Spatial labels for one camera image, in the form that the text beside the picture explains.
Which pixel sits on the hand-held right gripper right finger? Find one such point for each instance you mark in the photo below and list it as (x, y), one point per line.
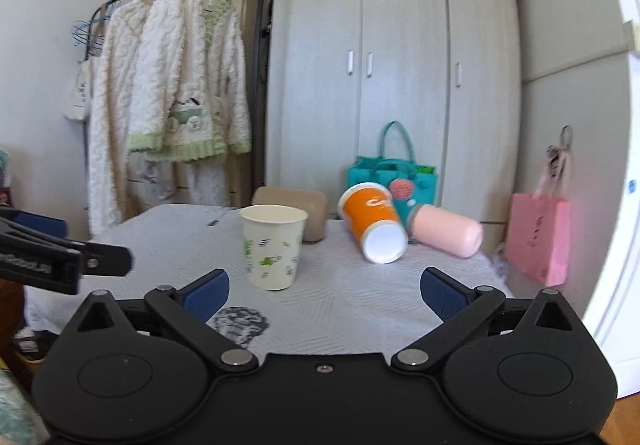
(441, 294)

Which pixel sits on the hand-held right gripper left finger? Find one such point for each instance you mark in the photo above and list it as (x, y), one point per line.
(207, 296)

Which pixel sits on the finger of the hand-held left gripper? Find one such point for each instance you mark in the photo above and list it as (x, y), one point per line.
(42, 226)
(107, 259)

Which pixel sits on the orange paper cup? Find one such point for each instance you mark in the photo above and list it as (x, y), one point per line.
(372, 215)

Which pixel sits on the pink plastic cup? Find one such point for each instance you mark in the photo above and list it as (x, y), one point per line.
(442, 229)

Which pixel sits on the white paper cup green print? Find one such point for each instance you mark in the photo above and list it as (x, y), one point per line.
(272, 250)

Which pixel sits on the pink paper gift bag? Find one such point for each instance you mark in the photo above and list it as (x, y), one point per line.
(540, 240)

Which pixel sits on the white fluffy robe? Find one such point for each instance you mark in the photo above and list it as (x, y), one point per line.
(112, 125)

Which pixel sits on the white cloth tote bag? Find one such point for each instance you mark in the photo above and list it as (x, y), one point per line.
(79, 97)

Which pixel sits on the beige rounded box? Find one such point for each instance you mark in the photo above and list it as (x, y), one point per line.
(312, 210)

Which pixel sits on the teal felt handbag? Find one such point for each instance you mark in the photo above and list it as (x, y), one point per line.
(370, 175)

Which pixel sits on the patterned cloth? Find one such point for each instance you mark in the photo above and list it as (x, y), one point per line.
(15, 407)

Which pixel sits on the white door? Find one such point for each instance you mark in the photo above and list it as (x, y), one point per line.
(615, 250)

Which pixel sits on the white fluffy cardigan green trim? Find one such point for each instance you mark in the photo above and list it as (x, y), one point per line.
(190, 60)

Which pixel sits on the light grey wardrobe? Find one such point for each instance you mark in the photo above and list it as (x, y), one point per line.
(400, 35)

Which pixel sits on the black metal clothes rack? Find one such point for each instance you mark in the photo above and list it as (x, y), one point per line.
(261, 25)

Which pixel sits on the wall hook with keyring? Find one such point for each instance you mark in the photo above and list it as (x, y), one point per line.
(564, 147)

